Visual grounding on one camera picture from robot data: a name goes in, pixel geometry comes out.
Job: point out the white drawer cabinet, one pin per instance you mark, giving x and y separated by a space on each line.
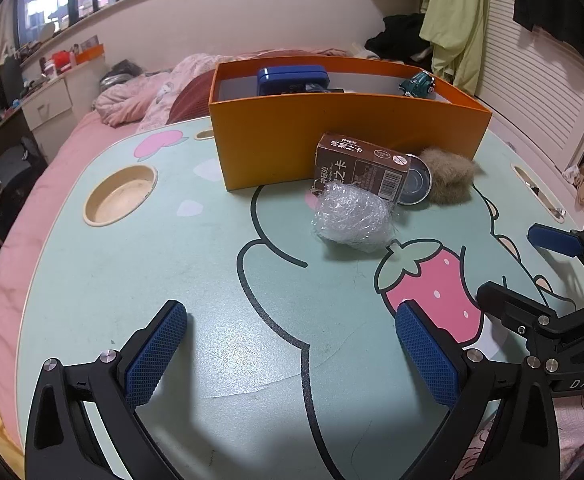
46 102

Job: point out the dark red pillow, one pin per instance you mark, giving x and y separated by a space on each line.
191 100

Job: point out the clear bubble wrap ball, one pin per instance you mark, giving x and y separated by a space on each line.
352 217

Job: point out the green toy car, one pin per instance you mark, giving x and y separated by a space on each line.
419 82

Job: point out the red container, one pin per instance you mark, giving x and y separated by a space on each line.
62 60

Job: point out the white louvered wardrobe door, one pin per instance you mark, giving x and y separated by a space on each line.
532 100

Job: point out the pink printed blanket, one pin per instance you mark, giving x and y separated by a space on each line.
579 435

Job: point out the pink bed sheet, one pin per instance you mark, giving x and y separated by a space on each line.
36 200

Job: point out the pile of black clothes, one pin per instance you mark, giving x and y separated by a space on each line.
397 35

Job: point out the light green hanging garment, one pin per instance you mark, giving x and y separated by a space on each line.
454 20

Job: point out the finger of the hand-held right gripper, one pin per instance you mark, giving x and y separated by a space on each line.
507 302
554 240

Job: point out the dark grey bag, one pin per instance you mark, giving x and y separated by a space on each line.
121 75

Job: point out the blue tin box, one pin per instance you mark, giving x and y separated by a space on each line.
292 79

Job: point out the brown card box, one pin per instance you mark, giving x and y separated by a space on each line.
367 165

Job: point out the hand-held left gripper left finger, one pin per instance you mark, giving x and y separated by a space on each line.
156 355

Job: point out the orange cardboard box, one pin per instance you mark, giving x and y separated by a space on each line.
347 130

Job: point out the round metal tin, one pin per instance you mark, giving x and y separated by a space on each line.
417 182

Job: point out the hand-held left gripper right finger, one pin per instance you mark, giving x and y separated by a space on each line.
427 355

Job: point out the black monitor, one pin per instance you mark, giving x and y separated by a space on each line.
10 80

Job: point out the small orange box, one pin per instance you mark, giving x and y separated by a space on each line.
90 53

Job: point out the mint green printed desktop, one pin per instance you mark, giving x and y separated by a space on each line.
121 270

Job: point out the brown fur pompom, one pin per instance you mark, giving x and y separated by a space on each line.
449 175

